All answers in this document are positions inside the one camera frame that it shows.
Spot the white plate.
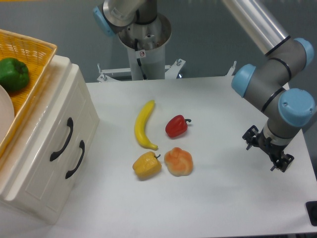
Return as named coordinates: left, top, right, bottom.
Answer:
left=0, top=86, right=15, bottom=142

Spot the yellow wicker basket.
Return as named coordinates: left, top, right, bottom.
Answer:
left=0, top=29, right=57, bottom=155

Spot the red bell pepper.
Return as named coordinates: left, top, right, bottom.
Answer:
left=165, top=115, right=192, bottom=138

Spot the white drawer cabinet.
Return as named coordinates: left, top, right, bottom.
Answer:
left=0, top=56, right=99, bottom=224

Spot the black base cable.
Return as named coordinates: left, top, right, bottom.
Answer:
left=134, top=38, right=147, bottom=80

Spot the black corner device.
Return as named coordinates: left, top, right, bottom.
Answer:
left=306, top=201, right=317, bottom=227

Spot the green bell pepper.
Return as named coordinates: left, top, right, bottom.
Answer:
left=0, top=58, right=30, bottom=92

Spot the orange bread roll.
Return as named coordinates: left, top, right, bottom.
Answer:
left=164, top=147, right=194, bottom=177

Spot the yellow bell pepper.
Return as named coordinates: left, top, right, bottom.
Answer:
left=132, top=152, right=161, bottom=179

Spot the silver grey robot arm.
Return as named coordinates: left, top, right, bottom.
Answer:
left=93, top=0, right=316, bottom=172

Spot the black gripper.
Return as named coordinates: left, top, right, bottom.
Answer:
left=242, top=125, right=294, bottom=172

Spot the yellow banana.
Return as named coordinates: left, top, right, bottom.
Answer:
left=134, top=100, right=158, bottom=150

